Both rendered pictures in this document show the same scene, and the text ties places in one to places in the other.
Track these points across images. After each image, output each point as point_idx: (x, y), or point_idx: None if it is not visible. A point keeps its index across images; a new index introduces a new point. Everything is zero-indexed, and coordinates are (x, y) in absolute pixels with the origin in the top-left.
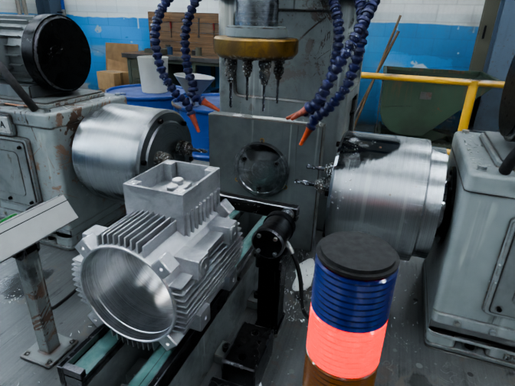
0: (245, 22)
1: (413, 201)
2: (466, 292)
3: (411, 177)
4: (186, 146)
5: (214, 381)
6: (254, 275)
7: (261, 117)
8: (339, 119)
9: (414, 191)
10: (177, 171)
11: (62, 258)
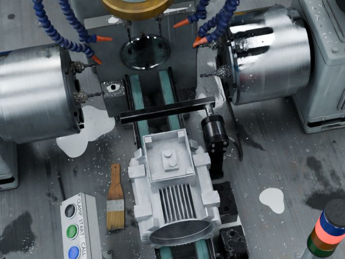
0: None
1: (294, 75)
2: (327, 105)
3: (289, 60)
4: (80, 68)
5: (223, 230)
6: None
7: None
8: None
9: (294, 68)
10: (152, 140)
11: (20, 197)
